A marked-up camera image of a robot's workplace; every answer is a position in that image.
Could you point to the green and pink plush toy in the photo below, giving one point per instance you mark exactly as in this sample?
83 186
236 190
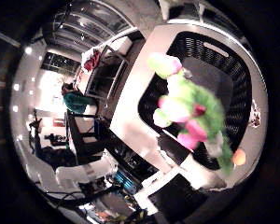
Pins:
205 105

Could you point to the orange plush carrot toy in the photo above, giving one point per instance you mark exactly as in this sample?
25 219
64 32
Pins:
239 157

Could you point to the white brown-spotted plush toy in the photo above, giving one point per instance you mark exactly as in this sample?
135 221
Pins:
255 115

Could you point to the black plastic lattice basket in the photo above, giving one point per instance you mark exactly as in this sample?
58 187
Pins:
236 93

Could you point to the metal shelf rack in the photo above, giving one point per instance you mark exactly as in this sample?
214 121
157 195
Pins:
107 77

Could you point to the person in teal shirt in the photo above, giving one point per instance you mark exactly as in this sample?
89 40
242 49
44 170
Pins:
76 101

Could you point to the red cloth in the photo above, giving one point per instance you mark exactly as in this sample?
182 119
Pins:
91 61

